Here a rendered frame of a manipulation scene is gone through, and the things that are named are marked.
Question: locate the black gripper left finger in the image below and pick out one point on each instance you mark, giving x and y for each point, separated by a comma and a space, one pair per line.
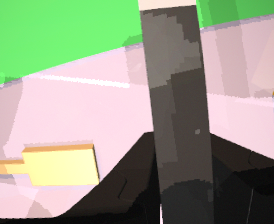
128, 194

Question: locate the green flat mat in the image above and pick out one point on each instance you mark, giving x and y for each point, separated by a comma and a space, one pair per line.
40, 34

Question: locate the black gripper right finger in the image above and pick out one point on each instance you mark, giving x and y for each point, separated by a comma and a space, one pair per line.
243, 181

